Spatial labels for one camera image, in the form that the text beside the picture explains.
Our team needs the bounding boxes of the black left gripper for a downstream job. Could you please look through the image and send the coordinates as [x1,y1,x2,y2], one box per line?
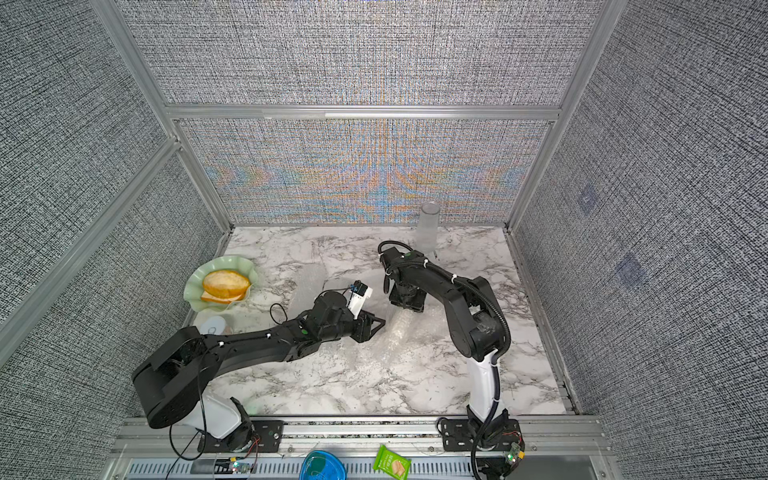
[320,308,388,345]

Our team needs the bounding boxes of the clear glass vase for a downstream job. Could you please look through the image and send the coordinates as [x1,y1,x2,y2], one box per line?
[414,201,441,254]

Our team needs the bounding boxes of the bread roll sandwich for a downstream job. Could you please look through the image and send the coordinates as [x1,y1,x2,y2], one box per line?
[201,270,251,304]

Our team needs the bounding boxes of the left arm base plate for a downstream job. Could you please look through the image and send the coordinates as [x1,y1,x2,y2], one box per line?
[197,420,285,455]

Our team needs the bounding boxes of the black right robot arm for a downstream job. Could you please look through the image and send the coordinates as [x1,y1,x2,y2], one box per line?
[377,240,511,455]

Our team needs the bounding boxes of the blue plastic container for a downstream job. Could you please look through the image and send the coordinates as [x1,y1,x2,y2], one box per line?
[299,451,347,480]

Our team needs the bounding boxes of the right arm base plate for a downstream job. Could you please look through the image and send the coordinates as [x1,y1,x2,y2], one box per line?
[436,415,525,457]

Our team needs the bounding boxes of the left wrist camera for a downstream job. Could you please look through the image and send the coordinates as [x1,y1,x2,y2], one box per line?
[347,280,372,319]

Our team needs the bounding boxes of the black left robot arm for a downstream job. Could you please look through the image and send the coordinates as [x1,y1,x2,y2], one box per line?
[131,292,386,453]

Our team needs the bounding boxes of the white round lid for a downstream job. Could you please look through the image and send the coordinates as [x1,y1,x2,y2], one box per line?
[197,316,229,335]

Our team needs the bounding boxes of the green scalloped glass plate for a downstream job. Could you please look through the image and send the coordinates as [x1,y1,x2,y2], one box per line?
[183,255,258,313]

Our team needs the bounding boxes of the aluminium front rail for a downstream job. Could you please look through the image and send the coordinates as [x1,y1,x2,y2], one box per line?
[100,415,623,479]

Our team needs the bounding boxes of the green snack packet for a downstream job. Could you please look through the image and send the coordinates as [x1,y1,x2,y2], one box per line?
[373,445,412,480]

